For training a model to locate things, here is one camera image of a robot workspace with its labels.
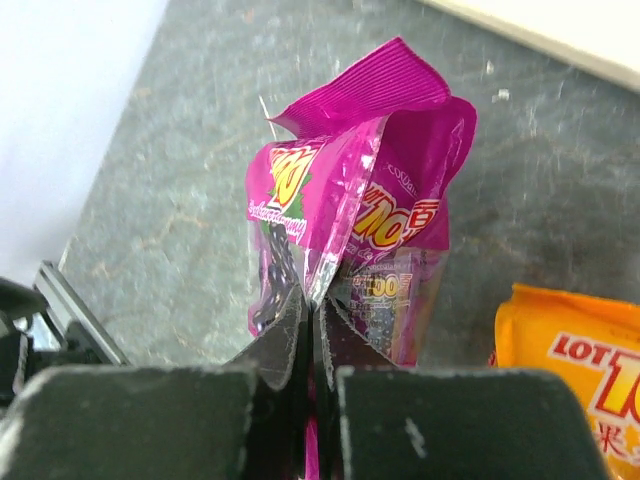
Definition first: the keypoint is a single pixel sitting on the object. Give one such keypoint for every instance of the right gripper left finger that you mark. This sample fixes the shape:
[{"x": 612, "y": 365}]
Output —
[{"x": 68, "y": 419}]

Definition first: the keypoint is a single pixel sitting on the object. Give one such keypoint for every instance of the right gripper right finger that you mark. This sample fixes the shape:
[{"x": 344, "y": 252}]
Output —
[{"x": 377, "y": 420}]

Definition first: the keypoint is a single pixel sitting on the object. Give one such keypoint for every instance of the purple grape candy bag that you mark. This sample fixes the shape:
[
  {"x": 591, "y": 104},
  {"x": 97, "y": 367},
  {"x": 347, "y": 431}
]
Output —
[{"x": 354, "y": 206}]

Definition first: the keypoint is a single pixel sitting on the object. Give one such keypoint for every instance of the orange mango candy bag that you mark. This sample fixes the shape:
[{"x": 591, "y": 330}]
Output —
[{"x": 592, "y": 343}]

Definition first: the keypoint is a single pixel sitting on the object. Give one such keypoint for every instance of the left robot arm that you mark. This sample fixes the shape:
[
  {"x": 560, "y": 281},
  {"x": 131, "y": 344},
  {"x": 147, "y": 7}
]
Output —
[{"x": 45, "y": 329}]

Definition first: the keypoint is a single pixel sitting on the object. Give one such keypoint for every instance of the white two-tier wooden shelf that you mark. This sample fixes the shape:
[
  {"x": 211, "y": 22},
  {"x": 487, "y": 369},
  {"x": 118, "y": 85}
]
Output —
[{"x": 600, "y": 37}]

